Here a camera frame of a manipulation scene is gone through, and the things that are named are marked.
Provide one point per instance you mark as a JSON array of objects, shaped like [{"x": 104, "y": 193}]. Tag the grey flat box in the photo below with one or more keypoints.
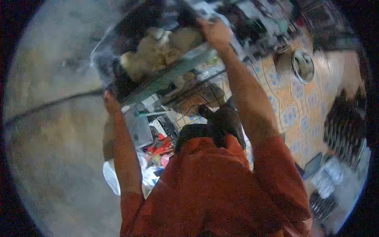
[{"x": 138, "y": 128}]

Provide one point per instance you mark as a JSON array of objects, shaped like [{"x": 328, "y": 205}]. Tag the person's body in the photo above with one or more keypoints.
[{"x": 213, "y": 192}]

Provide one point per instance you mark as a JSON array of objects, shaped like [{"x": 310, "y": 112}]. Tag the round metal plate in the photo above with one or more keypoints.
[{"x": 303, "y": 65}]

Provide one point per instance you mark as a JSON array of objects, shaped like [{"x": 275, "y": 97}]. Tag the person's legs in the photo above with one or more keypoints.
[{"x": 219, "y": 124}]

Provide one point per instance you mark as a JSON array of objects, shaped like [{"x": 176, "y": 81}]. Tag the clear plastic storage box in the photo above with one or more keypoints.
[{"x": 154, "y": 56}]

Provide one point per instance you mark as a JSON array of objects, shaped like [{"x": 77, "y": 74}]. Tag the person's left hand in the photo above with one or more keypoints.
[{"x": 111, "y": 103}]

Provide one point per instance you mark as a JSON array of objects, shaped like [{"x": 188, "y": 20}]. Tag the red plastic item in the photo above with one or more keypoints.
[{"x": 161, "y": 146}]

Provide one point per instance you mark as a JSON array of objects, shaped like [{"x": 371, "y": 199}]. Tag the white plastic bag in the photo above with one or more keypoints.
[{"x": 110, "y": 177}]

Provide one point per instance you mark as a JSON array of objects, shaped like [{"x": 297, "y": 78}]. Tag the person's right hand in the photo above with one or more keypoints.
[{"x": 217, "y": 34}]

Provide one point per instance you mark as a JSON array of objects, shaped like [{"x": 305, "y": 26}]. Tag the brown plush toy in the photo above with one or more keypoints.
[{"x": 157, "y": 50}]

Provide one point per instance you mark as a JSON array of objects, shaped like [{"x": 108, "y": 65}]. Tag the person's right fingers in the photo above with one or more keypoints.
[{"x": 205, "y": 26}]

